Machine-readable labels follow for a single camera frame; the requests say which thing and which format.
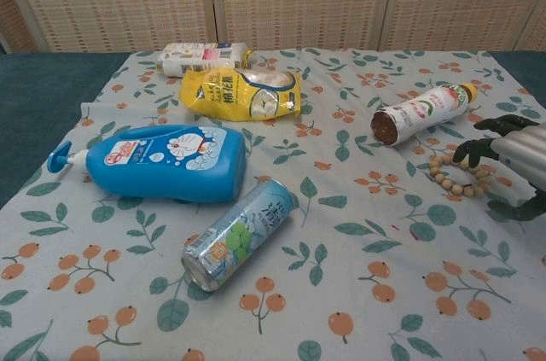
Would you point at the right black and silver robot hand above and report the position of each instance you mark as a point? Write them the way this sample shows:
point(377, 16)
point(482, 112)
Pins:
point(522, 152)

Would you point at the white labelled yellow-cap drink bottle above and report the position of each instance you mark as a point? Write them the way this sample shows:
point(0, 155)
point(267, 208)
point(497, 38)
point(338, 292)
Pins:
point(422, 113)

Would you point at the floral leaf and berry tablecloth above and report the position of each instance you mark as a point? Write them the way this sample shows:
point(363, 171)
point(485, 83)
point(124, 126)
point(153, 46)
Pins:
point(341, 207)

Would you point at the light blue grape drink can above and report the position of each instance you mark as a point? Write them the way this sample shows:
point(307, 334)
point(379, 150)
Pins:
point(239, 233)

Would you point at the yellow marshmallow snack bag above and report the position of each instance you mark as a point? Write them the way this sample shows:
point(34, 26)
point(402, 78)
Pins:
point(213, 92)

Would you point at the white printed snack package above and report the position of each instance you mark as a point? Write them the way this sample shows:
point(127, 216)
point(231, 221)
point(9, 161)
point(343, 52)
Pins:
point(192, 58)

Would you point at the blue cartoon detergent pump bottle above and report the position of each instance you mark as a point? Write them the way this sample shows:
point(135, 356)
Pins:
point(170, 164)

